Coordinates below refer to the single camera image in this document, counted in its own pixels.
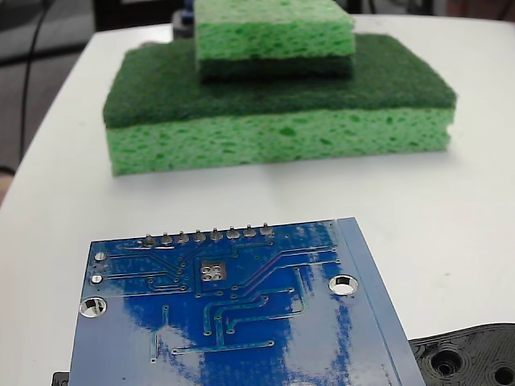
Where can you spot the blue printed circuit board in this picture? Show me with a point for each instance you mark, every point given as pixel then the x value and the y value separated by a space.
pixel 225 321

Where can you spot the large green scrub sponge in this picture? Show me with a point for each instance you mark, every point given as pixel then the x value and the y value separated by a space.
pixel 281 132

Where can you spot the small green scrub sponge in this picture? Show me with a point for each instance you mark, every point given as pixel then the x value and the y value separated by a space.
pixel 273 36

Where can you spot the black plastic holder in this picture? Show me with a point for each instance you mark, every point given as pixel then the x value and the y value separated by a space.
pixel 462 354

